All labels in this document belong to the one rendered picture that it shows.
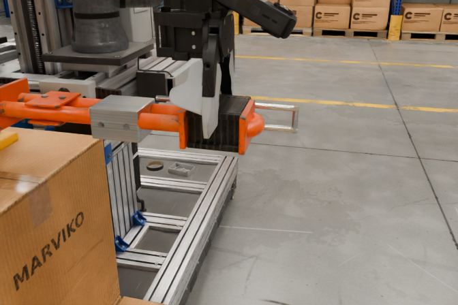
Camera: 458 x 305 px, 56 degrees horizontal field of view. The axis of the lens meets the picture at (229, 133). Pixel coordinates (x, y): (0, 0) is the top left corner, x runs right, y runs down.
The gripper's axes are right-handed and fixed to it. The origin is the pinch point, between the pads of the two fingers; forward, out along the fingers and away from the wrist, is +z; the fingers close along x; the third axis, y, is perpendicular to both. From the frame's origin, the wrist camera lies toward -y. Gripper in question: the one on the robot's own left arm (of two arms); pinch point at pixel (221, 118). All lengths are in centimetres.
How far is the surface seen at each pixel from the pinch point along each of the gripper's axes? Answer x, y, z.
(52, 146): -12.5, 35.5, 13.0
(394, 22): -701, -119, 78
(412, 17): -717, -149, 72
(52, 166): -5.2, 30.7, 12.9
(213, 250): -108, 30, 107
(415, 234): -142, -64, 107
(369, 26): -715, -82, 88
